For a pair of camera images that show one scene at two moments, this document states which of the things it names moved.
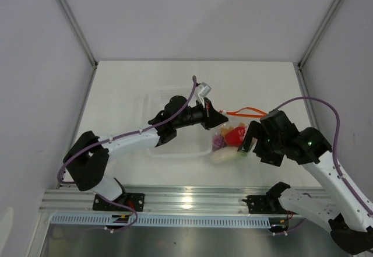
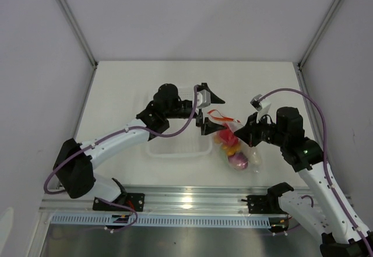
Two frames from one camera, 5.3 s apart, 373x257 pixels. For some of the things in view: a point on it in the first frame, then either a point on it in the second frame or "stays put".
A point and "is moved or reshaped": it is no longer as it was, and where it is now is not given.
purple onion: x=218 y=141 to x=238 y=161
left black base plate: x=136 y=201 stays put
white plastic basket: x=190 y=141 stays put
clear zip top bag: x=230 y=137 is moved or reshaped
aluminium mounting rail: x=158 y=199 stays put
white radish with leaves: x=227 y=155 to x=254 y=157
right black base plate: x=261 y=204 stays put
